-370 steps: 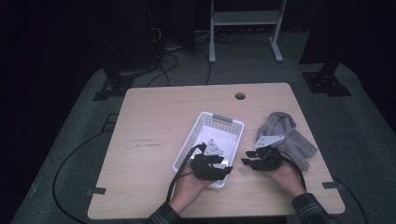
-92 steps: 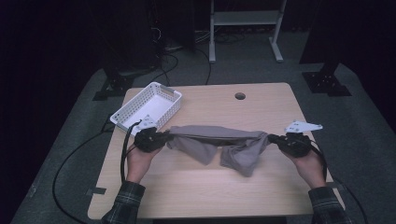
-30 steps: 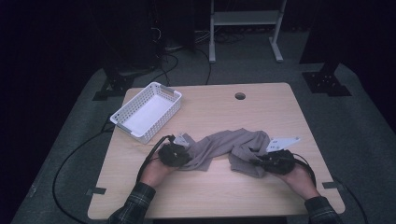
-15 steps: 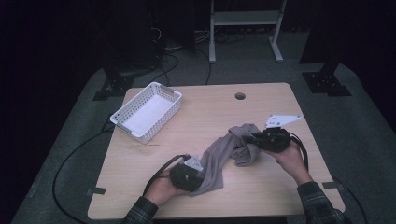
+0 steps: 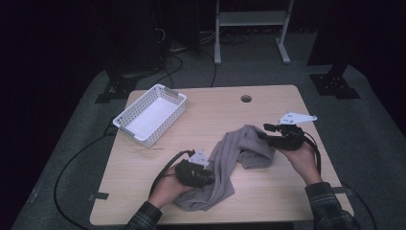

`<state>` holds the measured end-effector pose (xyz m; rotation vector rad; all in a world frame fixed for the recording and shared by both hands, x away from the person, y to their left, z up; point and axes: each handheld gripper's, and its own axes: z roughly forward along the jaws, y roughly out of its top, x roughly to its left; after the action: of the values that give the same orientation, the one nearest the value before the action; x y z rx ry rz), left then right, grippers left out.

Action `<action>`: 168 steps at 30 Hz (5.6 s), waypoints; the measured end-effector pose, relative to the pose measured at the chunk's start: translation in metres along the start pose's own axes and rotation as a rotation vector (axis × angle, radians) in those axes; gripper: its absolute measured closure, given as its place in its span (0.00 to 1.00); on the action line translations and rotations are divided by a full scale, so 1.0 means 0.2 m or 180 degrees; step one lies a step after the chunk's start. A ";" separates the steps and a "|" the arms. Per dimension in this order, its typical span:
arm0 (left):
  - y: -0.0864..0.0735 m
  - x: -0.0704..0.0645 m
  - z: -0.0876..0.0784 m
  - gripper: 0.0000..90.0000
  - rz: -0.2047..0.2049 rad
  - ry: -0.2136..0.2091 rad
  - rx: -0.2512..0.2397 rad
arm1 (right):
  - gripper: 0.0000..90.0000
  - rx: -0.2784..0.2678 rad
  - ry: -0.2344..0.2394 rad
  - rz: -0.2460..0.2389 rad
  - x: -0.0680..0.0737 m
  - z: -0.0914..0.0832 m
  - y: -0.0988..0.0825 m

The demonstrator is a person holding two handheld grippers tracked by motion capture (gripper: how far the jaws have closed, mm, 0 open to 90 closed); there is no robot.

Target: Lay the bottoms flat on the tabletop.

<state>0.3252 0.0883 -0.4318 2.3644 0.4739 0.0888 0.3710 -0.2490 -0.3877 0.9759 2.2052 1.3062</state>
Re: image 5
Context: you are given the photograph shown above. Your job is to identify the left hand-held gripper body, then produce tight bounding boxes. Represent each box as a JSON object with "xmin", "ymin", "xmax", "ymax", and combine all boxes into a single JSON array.
[{"xmin": 174, "ymin": 148, "xmax": 211, "ymax": 189}]

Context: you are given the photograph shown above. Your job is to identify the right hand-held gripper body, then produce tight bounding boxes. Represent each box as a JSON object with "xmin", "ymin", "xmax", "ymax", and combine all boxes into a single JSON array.
[{"xmin": 270, "ymin": 111, "xmax": 318, "ymax": 151}]

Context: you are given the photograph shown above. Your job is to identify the grey pants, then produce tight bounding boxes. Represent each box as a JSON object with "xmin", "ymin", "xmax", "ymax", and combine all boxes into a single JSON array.
[{"xmin": 173, "ymin": 124, "xmax": 277, "ymax": 213}]

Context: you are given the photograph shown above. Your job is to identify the person's right hand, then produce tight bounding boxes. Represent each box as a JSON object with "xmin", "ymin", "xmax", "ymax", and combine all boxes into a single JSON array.
[{"xmin": 277, "ymin": 142, "xmax": 324, "ymax": 187}]

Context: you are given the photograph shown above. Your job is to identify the person's left hand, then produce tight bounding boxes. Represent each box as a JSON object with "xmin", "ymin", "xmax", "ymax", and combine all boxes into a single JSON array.
[{"xmin": 147, "ymin": 166, "xmax": 196, "ymax": 211}]

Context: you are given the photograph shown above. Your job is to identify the white plastic basket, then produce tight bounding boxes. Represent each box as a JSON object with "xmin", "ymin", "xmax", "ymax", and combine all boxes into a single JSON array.
[{"xmin": 112, "ymin": 83, "xmax": 188, "ymax": 149}]

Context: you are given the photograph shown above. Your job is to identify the black stand base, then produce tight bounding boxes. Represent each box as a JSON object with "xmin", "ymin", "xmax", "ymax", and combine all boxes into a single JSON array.
[
  {"xmin": 308, "ymin": 61, "xmax": 362, "ymax": 101},
  {"xmin": 94, "ymin": 71, "xmax": 139, "ymax": 104}
]

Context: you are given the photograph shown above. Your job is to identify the grey tape strip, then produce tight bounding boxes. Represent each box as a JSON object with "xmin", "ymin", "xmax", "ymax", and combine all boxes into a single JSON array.
[
  {"xmin": 87, "ymin": 192, "xmax": 110, "ymax": 202},
  {"xmin": 329, "ymin": 186, "xmax": 354, "ymax": 196}
]

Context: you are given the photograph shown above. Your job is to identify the white metal stand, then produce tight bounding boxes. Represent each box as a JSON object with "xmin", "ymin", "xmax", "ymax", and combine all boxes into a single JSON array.
[{"xmin": 214, "ymin": 0, "xmax": 295, "ymax": 66}]

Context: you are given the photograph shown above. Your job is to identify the left hand-held gripper cable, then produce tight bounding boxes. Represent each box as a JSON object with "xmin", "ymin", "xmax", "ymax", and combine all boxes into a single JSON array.
[{"xmin": 148, "ymin": 149, "xmax": 196, "ymax": 197}]

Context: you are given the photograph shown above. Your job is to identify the hand-held gripper cable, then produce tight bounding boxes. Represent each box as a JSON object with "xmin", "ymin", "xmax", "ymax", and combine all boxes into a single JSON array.
[
  {"xmin": 148, "ymin": 149, "xmax": 196, "ymax": 197},
  {"xmin": 302, "ymin": 130, "xmax": 323, "ymax": 176}
]

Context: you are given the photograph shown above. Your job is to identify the right hand-held gripper cable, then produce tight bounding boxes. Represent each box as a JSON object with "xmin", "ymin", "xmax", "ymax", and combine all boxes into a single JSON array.
[{"xmin": 302, "ymin": 130, "xmax": 323, "ymax": 176}]

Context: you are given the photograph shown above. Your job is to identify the curved black cable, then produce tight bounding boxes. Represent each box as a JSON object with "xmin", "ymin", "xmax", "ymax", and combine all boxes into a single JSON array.
[{"xmin": 200, "ymin": 48, "xmax": 218, "ymax": 88}]

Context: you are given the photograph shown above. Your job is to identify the thin black floor cable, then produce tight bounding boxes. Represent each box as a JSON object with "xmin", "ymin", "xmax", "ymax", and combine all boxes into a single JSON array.
[{"xmin": 342, "ymin": 183, "xmax": 379, "ymax": 230}]

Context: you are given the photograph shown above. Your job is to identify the bundle of black cables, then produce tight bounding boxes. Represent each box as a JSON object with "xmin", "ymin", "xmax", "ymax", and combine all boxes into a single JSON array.
[{"xmin": 152, "ymin": 27, "xmax": 185, "ymax": 88}]

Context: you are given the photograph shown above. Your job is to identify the long black floor cable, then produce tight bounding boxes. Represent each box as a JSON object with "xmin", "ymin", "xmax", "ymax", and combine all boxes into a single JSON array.
[{"xmin": 53, "ymin": 117, "xmax": 120, "ymax": 230}]

